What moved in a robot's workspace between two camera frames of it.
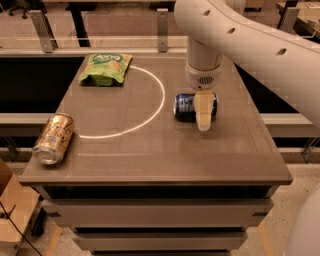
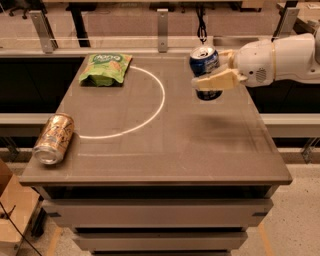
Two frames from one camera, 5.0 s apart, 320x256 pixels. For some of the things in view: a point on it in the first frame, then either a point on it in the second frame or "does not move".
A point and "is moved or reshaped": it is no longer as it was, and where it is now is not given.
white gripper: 202,77 -> 254,63
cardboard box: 17,204 does not move
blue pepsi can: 184,108 is moved or reshaped
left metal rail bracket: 44,30 does not move
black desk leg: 76,9 does not move
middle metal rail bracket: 162,30 does not move
